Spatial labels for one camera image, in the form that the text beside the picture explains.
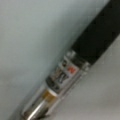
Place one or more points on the black pen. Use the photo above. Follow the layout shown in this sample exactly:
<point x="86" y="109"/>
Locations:
<point x="82" y="55"/>

